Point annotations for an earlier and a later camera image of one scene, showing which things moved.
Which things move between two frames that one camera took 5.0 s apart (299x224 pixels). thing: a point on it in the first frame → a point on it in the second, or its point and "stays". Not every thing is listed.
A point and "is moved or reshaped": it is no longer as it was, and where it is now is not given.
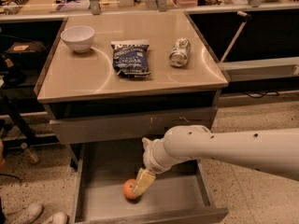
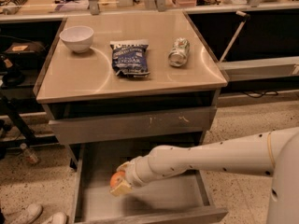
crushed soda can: (178, 56) stays
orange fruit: (128, 188) is moved or reshaped
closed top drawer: (130, 127) stays
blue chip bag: (131, 57) stays
